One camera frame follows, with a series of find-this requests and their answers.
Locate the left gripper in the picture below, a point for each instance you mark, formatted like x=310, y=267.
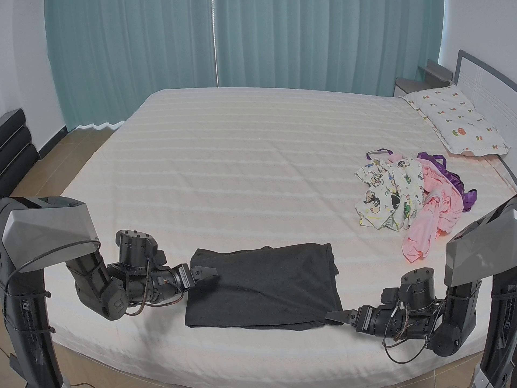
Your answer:
x=173, y=283

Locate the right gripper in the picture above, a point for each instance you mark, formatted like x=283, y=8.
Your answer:
x=373, y=317

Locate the black T-shirt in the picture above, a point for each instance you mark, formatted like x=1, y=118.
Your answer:
x=262, y=285

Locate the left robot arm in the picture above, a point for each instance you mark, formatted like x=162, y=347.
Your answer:
x=48, y=257

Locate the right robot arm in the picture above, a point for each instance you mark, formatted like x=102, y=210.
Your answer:
x=464, y=289

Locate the bed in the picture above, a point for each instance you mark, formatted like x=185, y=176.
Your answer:
x=242, y=156

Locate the white printed pyjama garment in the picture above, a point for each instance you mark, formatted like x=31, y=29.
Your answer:
x=387, y=192

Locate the pink garment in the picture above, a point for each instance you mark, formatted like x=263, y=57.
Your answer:
x=432, y=212

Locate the purple garment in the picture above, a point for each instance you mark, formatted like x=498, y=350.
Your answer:
x=456, y=180

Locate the black chest of drawers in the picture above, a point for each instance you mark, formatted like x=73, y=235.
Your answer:
x=16, y=148

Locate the white printed pillow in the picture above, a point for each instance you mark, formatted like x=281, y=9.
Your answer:
x=456, y=119

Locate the grey bedside table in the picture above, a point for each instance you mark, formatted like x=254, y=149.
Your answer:
x=412, y=82

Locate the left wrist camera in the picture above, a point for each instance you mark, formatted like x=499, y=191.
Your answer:
x=161, y=257

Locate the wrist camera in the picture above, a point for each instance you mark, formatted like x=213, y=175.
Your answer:
x=389, y=295
x=161, y=257

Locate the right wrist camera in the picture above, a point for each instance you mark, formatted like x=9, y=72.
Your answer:
x=389, y=295

